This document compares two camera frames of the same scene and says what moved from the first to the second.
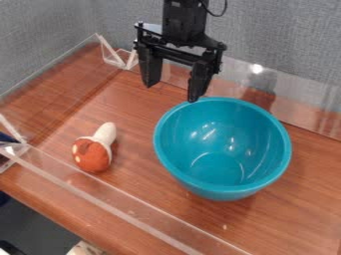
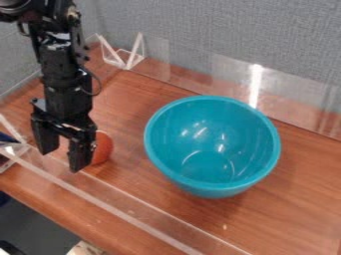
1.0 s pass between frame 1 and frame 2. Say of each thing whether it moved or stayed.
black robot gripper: moved
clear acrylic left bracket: stayed
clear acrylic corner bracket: stayed
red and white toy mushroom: moved
